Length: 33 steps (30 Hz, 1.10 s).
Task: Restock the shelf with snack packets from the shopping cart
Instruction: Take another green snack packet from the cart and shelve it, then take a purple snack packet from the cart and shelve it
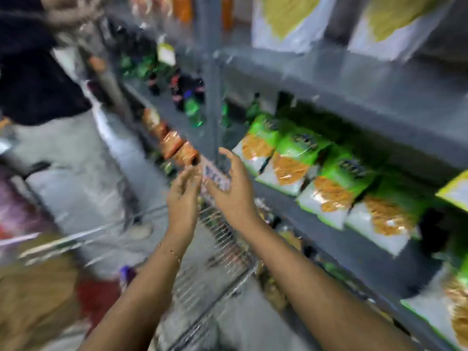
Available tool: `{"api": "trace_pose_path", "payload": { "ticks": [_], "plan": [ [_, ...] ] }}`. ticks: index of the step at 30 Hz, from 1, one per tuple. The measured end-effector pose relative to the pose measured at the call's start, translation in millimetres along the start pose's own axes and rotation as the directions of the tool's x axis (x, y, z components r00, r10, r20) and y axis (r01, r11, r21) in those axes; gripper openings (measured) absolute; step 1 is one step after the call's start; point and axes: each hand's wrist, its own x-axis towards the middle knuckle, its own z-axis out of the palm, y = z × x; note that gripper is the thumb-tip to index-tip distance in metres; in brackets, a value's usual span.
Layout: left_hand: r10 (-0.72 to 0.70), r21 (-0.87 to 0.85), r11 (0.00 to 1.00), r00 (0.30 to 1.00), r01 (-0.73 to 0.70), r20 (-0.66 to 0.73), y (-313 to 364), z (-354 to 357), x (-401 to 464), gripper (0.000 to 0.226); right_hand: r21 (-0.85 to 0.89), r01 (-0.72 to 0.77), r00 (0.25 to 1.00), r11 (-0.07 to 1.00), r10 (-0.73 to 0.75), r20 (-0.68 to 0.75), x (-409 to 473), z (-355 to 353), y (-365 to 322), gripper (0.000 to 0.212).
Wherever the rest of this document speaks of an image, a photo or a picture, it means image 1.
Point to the person's left hand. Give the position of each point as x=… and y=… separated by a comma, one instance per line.
x=181, y=210

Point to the person's right hand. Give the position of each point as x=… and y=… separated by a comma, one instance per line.
x=237, y=195

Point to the person's left fingers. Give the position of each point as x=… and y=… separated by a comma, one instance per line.
x=190, y=179

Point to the person's right thumb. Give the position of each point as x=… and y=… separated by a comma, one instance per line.
x=231, y=162

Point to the purple and white snack packet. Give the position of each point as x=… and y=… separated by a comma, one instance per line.
x=215, y=173

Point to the person's left forearm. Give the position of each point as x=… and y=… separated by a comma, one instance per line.
x=139, y=299

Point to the person's right forearm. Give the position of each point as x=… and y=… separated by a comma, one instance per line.
x=329, y=299

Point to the orange snack packet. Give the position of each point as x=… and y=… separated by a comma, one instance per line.
x=151, y=118
x=172, y=144
x=187, y=154

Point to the green and white snack packet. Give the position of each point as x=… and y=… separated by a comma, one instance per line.
x=296, y=157
x=334, y=190
x=387, y=219
x=444, y=310
x=261, y=138

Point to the row of dark drink bottles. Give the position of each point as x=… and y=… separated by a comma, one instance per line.
x=172, y=84

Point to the large white bag yellow contents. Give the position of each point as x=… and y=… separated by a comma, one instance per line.
x=289, y=21
x=395, y=25

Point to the grey metal shelving unit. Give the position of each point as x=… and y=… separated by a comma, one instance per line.
x=365, y=91

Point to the red packet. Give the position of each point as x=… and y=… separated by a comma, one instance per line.
x=98, y=301

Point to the row of orange drink bottles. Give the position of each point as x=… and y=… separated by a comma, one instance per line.
x=182, y=9

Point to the brown bag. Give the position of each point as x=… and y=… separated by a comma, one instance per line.
x=34, y=303

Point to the yellow edged snack packet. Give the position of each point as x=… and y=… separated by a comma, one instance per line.
x=457, y=191

